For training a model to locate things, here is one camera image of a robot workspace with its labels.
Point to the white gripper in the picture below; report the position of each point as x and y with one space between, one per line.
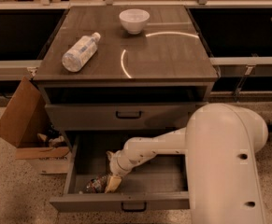
117 167

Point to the red label water bottle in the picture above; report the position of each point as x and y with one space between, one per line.
95 185

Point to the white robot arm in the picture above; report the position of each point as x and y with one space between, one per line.
219 144

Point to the open middle drawer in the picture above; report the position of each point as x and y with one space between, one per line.
160 182

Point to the closed top drawer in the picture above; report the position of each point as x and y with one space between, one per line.
102 116

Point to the grey drawer cabinet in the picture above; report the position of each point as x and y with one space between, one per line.
166 63

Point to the clear water bottle on counter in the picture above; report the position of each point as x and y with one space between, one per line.
81 52

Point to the brown cardboard box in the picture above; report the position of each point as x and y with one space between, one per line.
25 125

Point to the white bowl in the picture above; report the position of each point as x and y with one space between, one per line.
134 20

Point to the black middle drawer handle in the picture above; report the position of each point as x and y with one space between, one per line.
134 207

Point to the black drawer handle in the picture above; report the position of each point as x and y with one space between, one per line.
128 115
134 207

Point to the black top drawer handle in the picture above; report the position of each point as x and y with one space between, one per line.
128 115

